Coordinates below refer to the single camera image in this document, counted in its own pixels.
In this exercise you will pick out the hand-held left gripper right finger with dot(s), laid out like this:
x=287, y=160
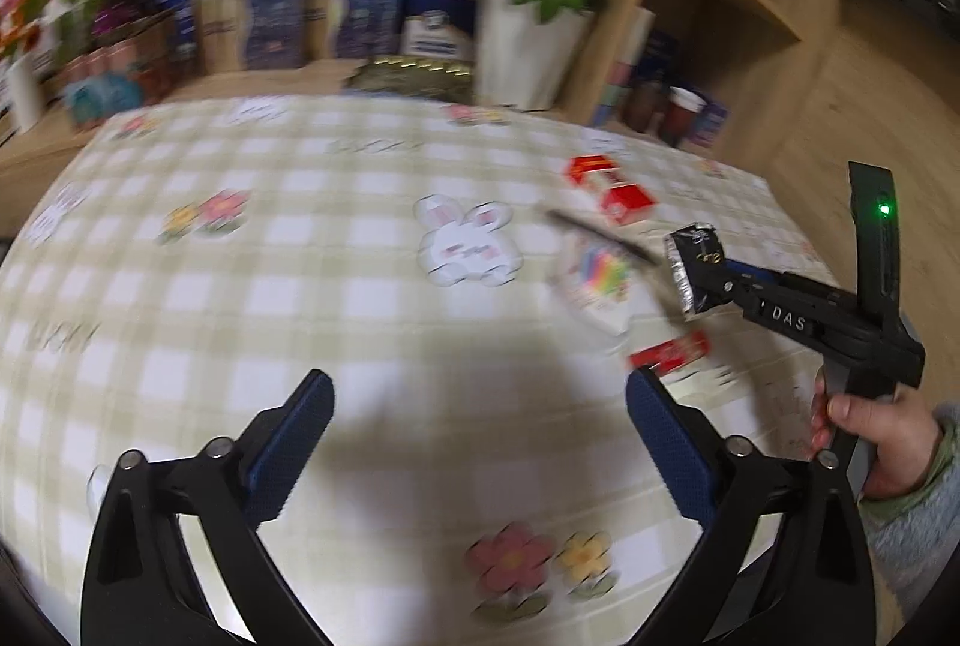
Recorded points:
x=671, y=451

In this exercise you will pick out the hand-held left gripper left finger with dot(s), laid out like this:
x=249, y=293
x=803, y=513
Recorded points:
x=289, y=443

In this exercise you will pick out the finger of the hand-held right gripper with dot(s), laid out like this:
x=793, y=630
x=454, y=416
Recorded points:
x=727, y=302
x=750, y=277

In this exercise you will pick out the black silver foil packet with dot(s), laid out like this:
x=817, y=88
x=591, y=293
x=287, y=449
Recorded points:
x=686, y=271

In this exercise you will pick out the red sachet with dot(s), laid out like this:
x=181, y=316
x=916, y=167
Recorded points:
x=671, y=352

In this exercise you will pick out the white colourful printed packet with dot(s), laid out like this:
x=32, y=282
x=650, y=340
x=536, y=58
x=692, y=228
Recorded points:
x=596, y=286

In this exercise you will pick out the thin dark stick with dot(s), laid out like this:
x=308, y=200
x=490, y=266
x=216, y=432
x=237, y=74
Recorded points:
x=600, y=232

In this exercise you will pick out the person's right forearm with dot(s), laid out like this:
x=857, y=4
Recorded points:
x=915, y=541

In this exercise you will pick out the person's right hand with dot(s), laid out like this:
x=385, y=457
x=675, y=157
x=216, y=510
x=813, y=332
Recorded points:
x=900, y=443

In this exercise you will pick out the green checked rabbit tablecloth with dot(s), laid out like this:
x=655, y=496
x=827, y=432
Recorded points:
x=300, y=316

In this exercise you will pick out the red cigarette pack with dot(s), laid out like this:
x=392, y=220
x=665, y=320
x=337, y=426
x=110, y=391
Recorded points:
x=589, y=170
x=626, y=203

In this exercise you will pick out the small light blue box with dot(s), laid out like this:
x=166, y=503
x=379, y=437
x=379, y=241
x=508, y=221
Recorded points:
x=711, y=123

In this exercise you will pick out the dark red cup white rim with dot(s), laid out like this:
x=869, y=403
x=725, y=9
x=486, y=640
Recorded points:
x=681, y=117

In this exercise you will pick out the dark brown plastic cup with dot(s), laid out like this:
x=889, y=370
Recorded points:
x=643, y=106

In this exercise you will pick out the dark blue printed box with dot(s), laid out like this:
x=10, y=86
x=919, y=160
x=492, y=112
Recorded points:
x=664, y=57

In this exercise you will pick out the stack of pastel cups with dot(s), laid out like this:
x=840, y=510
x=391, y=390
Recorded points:
x=622, y=69

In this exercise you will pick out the wooden shelf unit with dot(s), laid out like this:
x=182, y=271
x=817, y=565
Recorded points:
x=750, y=9

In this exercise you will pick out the white faceted flower pot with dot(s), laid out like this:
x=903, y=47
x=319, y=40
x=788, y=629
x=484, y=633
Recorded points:
x=529, y=54

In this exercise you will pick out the wooden low cabinet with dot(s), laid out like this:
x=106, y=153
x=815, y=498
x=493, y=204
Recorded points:
x=45, y=144

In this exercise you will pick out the gold blister tray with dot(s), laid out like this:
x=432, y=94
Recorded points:
x=409, y=76

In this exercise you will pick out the white blue carton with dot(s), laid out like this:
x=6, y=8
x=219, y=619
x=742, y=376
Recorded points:
x=439, y=39

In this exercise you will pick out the teal plastic item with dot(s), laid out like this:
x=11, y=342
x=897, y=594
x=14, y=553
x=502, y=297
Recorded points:
x=101, y=99

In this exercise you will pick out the gold blue gift box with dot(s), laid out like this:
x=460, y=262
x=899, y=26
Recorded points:
x=356, y=20
x=247, y=27

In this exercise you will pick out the wooden slat planter box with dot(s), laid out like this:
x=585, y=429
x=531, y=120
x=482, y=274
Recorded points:
x=127, y=50

